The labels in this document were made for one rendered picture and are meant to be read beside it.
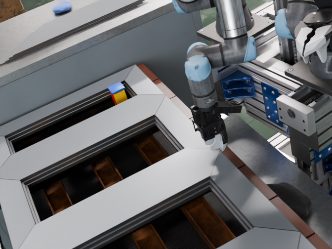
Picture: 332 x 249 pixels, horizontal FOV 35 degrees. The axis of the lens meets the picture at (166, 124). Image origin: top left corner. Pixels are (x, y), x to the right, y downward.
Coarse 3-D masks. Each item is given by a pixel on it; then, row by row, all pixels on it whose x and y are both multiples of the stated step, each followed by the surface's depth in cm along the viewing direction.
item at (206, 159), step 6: (192, 150) 180; (198, 150) 179; (204, 150) 178; (198, 156) 176; (204, 156) 176; (210, 156) 175; (198, 162) 174; (204, 162) 173; (210, 162) 172; (204, 168) 171; (210, 168) 170
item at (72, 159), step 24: (96, 96) 226; (48, 120) 221; (144, 120) 202; (96, 144) 198; (48, 168) 194; (24, 192) 185; (192, 192) 167; (216, 192) 165; (144, 216) 163; (240, 216) 153; (96, 240) 160
